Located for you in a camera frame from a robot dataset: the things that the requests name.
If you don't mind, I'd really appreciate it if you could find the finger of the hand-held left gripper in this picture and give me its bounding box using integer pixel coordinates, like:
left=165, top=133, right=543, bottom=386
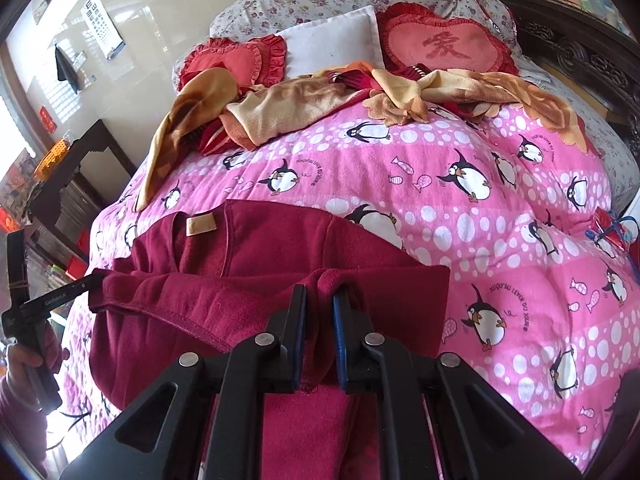
left=20, top=277, right=108, bottom=313

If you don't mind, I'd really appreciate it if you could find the maroon fleece sweater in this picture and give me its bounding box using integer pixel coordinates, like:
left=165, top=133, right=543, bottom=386
left=89, top=201, right=451, bottom=480

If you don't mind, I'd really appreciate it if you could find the red heart-shaped ruffled pillow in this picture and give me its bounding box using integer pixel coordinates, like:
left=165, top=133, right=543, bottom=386
left=376, top=1, right=521, bottom=77
left=177, top=34, right=288, bottom=93

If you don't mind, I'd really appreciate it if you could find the person's left hand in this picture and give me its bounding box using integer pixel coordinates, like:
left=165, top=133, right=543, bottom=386
left=2, top=325, right=65, bottom=401

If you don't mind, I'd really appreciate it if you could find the wall calendar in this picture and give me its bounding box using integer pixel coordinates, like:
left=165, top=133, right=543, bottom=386
left=82, top=0, right=125, bottom=61

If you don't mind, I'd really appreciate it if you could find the dark wooden side table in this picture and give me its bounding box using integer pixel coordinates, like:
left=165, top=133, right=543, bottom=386
left=27, top=119, right=138, bottom=271

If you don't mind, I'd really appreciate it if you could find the red paper bag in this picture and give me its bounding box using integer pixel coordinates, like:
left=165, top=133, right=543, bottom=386
left=64, top=230, right=93, bottom=281

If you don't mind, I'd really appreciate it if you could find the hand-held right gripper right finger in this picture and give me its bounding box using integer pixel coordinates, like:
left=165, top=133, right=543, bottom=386
left=332, top=291, right=583, bottom=480

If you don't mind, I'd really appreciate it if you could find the orange and red crumpled blanket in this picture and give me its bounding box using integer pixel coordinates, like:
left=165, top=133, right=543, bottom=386
left=135, top=60, right=588, bottom=211

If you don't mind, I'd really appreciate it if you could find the black hanging cloth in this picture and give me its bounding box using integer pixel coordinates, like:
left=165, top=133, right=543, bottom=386
left=54, top=44, right=82, bottom=95

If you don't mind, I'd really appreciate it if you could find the red and blue packet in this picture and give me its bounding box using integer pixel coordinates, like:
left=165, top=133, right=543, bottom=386
left=587, top=207, right=638, bottom=261

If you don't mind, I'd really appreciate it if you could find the orange plastic basket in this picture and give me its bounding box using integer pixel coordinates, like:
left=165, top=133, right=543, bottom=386
left=32, top=137, right=71, bottom=181

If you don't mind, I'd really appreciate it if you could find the pink penguin print blanket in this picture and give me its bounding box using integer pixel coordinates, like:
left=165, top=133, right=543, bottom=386
left=60, top=87, right=636, bottom=480

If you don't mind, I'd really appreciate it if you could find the dark carved wooden headboard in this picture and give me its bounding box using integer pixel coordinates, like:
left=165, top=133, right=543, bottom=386
left=490, top=0, right=640, bottom=161

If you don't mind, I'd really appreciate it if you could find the white pillow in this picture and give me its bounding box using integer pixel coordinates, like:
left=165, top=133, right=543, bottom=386
left=274, top=5, right=387, bottom=81

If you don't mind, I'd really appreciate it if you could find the person's left forearm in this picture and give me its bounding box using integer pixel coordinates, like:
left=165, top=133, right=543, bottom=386
left=0, top=374, right=57, bottom=466

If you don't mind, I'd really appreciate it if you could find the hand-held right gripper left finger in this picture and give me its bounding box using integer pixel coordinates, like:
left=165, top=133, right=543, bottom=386
left=60, top=284, right=308, bottom=480

